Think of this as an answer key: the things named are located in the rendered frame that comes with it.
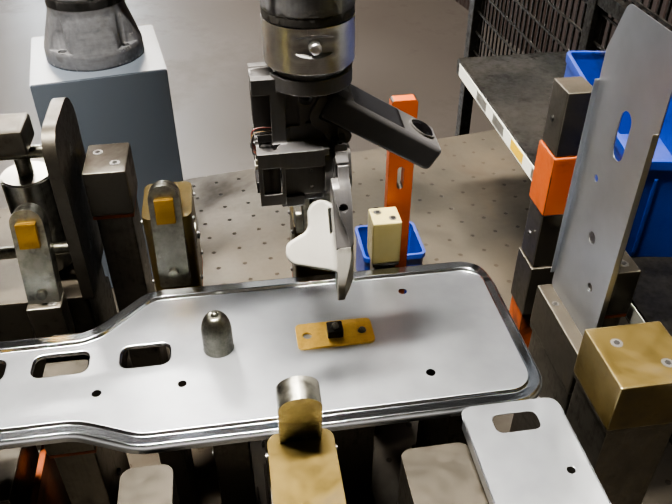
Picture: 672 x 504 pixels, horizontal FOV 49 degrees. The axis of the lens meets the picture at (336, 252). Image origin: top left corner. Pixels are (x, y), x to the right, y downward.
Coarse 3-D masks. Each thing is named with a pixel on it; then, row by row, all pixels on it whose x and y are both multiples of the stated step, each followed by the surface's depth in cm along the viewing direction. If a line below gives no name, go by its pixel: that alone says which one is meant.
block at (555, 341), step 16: (544, 288) 86; (544, 304) 85; (560, 304) 84; (544, 320) 85; (560, 320) 82; (544, 336) 86; (560, 336) 81; (576, 336) 79; (544, 352) 86; (560, 352) 82; (576, 352) 78; (544, 368) 88; (560, 368) 82; (544, 384) 88; (560, 384) 83; (560, 400) 84; (528, 416) 94
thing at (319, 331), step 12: (300, 324) 81; (312, 324) 81; (324, 324) 81; (348, 324) 81; (360, 324) 81; (300, 336) 79; (312, 336) 79; (324, 336) 79; (336, 336) 79; (348, 336) 79; (360, 336) 79; (372, 336) 79; (300, 348) 78; (312, 348) 78
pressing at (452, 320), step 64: (128, 320) 82; (192, 320) 82; (256, 320) 82; (320, 320) 82; (384, 320) 82; (448, 320) 82; (512, 320) 82; (0, 384) 74; (64, 384) 74; (128, 384) 74; (192, 384) 74; (256, 384) 74; (320, 384) 74; (384, 384) 74; (448, 384) 74; (512, 384) 74; (0, 448) 69; (128, 448) 68; (192, 448) 69
